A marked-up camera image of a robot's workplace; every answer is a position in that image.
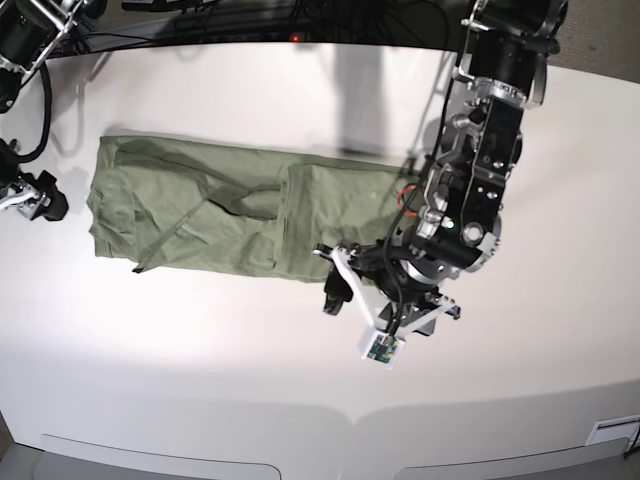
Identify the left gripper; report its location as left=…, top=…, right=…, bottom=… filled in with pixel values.
left=313, top=243, right=461, bottom=338

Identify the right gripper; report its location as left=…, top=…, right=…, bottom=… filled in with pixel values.
left=1, top=170, right=68, bottom=221

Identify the green T-shirt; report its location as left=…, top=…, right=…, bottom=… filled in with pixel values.
left=87, top=136, right=414, bottom=283

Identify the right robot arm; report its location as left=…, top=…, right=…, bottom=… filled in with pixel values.
left=1, top=1, right=87, bottom=222

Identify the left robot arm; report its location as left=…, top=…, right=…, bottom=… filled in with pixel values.
left=315, top=1, right=568, bottom=338

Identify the black power strip red light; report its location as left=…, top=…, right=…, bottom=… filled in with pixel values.
left=192, top=31, right=307, bottom=44

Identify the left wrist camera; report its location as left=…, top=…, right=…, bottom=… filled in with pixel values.
left=358, top=327, right=406, bottom=369

